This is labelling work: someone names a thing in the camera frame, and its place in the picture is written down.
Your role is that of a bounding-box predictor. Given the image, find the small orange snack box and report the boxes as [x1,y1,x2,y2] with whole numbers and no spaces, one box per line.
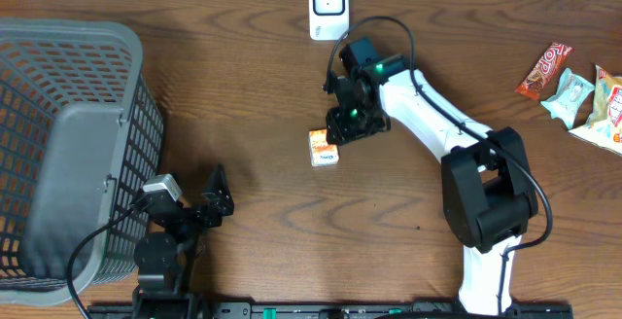
[308,129,339,167]

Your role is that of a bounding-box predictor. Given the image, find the grey plastic shopping basket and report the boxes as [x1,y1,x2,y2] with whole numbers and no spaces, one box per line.
[1,18,164,306]

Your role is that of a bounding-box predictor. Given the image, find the red Top chocolate bar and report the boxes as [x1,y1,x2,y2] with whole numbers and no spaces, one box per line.
[515,43,573,100]

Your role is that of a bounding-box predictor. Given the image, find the mint white snack packet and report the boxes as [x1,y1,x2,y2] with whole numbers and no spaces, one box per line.
[540,68,595,129]

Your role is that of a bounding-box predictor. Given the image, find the yellow red noodle packet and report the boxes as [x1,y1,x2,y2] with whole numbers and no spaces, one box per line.
[570,65,621,156]

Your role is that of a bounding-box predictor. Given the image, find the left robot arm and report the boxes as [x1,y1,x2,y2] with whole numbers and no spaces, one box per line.
[131,164,234,318]

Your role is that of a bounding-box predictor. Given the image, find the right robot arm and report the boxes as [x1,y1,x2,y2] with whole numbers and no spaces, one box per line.
[324,38,538,315]

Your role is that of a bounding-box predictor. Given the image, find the white barcode scanner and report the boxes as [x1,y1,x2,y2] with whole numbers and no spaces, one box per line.
[308,0,350,41]

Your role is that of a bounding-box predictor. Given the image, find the black left camera cable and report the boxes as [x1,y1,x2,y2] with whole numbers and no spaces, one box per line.
[66,204,147,319]

